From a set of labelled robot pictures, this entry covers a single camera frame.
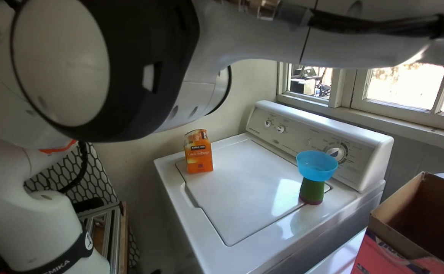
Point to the brown cardboard box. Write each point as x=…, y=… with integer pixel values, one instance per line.
x=413, y=218

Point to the white washing machine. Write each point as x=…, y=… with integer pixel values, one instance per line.
x=246, y=215

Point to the green red bottle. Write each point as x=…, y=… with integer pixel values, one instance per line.
x=312, y=192

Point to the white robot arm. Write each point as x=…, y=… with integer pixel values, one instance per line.
x=118, y=70

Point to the orange Tide detergent box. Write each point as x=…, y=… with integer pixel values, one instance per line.
x=198, y=151

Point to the black hexagon mesh panel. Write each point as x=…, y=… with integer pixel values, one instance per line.
x=81, y=175

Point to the white framed window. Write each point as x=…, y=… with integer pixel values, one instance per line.
x=411, y=93

